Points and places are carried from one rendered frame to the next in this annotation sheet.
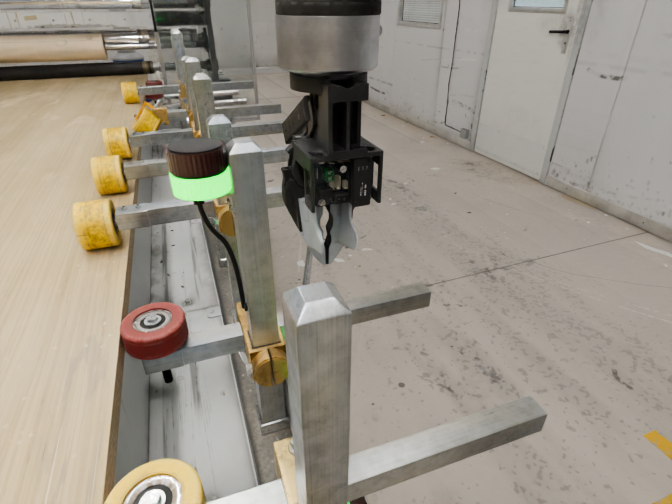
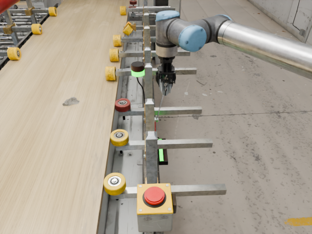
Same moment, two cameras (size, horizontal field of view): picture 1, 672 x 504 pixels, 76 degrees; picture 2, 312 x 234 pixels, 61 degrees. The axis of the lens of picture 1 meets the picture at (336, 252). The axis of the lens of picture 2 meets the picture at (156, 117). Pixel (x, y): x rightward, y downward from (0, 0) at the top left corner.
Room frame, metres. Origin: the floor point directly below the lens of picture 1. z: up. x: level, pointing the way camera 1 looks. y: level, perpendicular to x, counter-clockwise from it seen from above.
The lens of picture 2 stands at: (-0.57, -0.26, 1.67)
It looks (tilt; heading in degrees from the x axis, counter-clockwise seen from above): 38 degrees down; 18
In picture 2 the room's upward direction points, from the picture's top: straight up
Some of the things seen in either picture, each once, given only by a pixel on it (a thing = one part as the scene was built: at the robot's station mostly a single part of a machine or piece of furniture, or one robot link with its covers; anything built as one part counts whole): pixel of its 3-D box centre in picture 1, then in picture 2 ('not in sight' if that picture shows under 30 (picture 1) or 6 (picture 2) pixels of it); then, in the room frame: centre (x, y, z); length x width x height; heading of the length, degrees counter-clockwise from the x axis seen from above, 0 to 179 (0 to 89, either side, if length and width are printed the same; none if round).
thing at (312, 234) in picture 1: (317, 237); (162, 88); (0.41, 0.02, 1.04); 0.06 x 0.03 x 0.09; 20
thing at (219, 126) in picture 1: (235, 249); (148, 86); (0.68, 0.18, 0.87); 0.03 x 0.03 x 0.48; 20
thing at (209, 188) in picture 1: (201, 179); (138, 71); (0.43, 0.14, 1.10); 0.06 x 0.06 x 0.02
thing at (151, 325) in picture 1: (160, 349); (123, 110); (0.44, 0.24, 0.85); 0.08 x 0.08 x 0.11
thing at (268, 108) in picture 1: (226, 111); (158, 27); (1.46, 0.36, 0.95); 0.36 x 0.03 x 0.03; 110
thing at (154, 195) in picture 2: not in sight; (154, 196); (-0.27, -0.16, 1.22); 0.04 x 0.04 x 0.02
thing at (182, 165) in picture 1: (197, 156); (137, 66); (0.43, 0.14, 1.13); 0.06 x 0.06 x 0.02
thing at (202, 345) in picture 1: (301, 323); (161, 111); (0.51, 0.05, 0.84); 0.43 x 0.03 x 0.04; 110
